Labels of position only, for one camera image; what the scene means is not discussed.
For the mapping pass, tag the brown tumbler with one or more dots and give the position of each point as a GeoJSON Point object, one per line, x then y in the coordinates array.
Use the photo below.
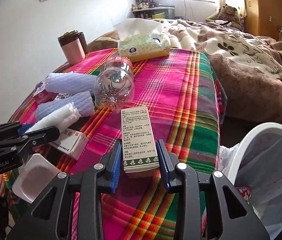
{"type": "Point", "coordinates": [83, 43]}

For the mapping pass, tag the white trash bin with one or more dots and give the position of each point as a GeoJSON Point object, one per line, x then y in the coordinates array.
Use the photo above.
{"type": "Point", "coordinates": [263, 132]}

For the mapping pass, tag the floral paper cup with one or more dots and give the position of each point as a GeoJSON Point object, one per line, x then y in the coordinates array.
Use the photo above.
{"type": "Point", "coordinates": [40, 86]}

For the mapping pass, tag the wooden wardrobe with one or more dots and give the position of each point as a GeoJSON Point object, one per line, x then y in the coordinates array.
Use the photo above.
{"type": "Point", "coordinates": [261, 5]}

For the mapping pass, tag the white red ointment box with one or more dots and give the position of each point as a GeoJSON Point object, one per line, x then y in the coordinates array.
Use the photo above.
{"type": "Point", "coordinates": [73, 145]}

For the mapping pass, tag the strawberry milk carton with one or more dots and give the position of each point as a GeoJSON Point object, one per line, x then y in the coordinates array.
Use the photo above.
{"type": "Point", "coordinates": [40, 98]}

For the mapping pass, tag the purple foam fruit net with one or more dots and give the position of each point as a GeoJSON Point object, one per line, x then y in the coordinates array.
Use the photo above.
{"type": "Point", "coordinates": [70, 82]}
{"type": "Point", "coordinates": [82, 105]}

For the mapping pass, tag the clear bin liner bag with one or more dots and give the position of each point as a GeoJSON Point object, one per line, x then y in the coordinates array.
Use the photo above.
{"type": "Point", "coordinates": [268, 175]}

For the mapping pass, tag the pink tumbler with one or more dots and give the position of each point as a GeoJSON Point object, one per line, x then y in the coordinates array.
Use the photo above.
{"type": "Point", "coordinates": [72, 52]}

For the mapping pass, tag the clear plastic bottle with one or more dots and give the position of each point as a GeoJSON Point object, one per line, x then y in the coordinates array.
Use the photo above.
{"type": "Point", "coordinates": [113, 85]}

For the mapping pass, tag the bed with brown blanket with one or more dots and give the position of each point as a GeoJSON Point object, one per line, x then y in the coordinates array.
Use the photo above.
{"type": "Point", "coordinates": [243, 62]}

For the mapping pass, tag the red printed wrapper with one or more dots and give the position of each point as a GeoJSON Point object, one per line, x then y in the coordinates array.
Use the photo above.
{"type": "Point", "coordinates": [243, 193]}

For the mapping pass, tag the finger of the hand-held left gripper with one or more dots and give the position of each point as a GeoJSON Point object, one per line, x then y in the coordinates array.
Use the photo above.
{"type": "Point", "coordinates": [40, 133]}
{"type": "Point", "coordinates": [24, 129]}

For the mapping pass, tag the plaid cloth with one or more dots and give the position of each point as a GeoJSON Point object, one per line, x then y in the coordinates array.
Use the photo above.
{"type": "Point", "coordinates": [176, 92]}

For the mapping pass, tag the yellow tissue box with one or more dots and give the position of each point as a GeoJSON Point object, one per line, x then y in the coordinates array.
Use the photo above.
{"type": "Point", "coordinates": [141, 47]}

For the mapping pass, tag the white foam fruit net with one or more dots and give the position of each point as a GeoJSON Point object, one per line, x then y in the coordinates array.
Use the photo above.
{"type": "Point", "coordinates": [55, 118]}

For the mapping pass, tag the cluttered shelf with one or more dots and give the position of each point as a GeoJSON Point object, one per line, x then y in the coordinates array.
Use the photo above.
{"type": "Point", "coordinates": [153, 11]}

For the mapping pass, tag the beige box with leaf print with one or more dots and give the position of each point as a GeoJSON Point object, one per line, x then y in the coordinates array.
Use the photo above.
{"type": "Point", "coordinates": [137, 135]}

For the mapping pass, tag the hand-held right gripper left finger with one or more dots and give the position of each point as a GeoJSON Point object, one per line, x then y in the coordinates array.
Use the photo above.
{"type": "Point", "coordinates": [115, 166]}

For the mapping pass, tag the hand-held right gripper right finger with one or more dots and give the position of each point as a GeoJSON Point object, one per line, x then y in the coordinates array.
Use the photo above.
{"type": "Point", "coordinates": [162, 166]}

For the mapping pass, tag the brown teddy bear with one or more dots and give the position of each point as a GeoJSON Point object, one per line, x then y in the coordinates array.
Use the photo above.
{"type": "Point", "coordinates": [229, 12]}

